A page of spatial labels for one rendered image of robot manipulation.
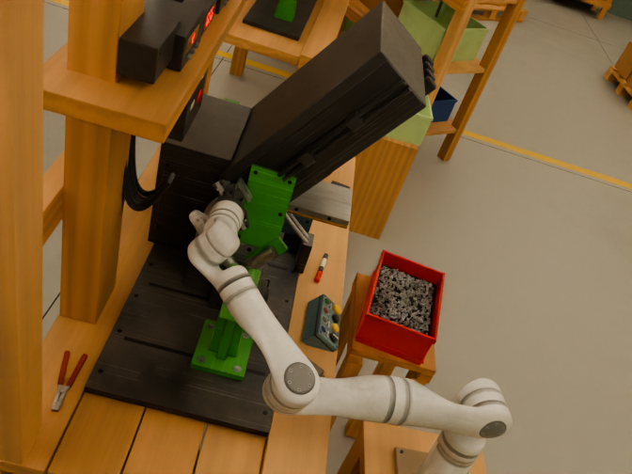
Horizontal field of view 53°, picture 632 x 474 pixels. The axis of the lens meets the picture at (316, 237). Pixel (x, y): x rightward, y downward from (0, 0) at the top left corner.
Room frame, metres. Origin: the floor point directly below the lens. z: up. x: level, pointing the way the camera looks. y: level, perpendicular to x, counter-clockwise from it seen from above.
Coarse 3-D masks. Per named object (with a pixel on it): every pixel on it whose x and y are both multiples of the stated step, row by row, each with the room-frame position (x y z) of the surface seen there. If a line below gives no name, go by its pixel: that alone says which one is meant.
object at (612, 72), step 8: (624, 56) 7.24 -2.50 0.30; (616, 64) 7.31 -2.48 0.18; (624, 64) 7.15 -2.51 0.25; (608, 72) 7.28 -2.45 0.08; (616, 72) 7.15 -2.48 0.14; (624, 72) 7.06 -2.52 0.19; (608, 80) 7.24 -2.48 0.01; (616, 80) 7.29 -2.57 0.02; (624, 80) 6.97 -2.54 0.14; (616, 88) 6.98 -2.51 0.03; (624, 88) 6.90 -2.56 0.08; (624, 96) 6.91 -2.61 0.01
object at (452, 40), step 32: (352, 0) 4.53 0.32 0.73; (384, 0) 4.39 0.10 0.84; (416, 0) 4.26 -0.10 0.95; (448, 0) 3.86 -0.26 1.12; (480, 0) 3.89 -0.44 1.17; (512, 0) 4.08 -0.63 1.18; (416, 32) 4.06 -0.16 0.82; (448, 32) 3.85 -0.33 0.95; (480, 32) 4.16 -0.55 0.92; (448, 64) 3.85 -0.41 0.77; (480, 64) 4.16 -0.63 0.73; (448, 96) 4.26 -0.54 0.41; (448, 128) 4.09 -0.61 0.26; (448, 160) 4.15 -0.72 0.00
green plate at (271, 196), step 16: (256, 176) 1.29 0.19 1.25; (272, 176) 1.30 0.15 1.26; (256, 192) 1.28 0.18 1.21; (272, 192) 1.29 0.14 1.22; (288, 192) 1.30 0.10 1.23; (256, 208) 1.27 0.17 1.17; (272, 208) 1.28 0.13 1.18; (256, 224) 1.26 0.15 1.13; (272, 224) 1.27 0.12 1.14; (240, 240) 1.25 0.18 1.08; (256, 240) 1.25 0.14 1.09
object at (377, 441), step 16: (368, 432) 0.99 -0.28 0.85; (384, 432) 1.01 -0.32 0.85; (400, 432) 1.02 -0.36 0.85; (416, 432) 1.04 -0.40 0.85; (368, 448) 0.94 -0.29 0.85; (384, 448) 0.96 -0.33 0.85; (416, 448) 0.99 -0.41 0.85; (368, 464) 0.90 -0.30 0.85; (384, 464) 0.92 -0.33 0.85; (480, 464) 1.01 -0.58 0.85
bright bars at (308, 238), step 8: (288, 216) 1.41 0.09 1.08; (296, 224) 1.44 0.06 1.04; (296, 232) 1.41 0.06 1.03; (304, 232) 1.44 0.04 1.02; (304, 240) 1.42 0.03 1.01; (312, 240) 1.44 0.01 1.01; (304, 248) 1.40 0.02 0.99; (296, 256) 1.45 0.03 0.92; (304, 256) 1.41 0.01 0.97; (296, 264) 1.40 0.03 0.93; (304, 264) 1.41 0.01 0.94; (296, 272) 1.41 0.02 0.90
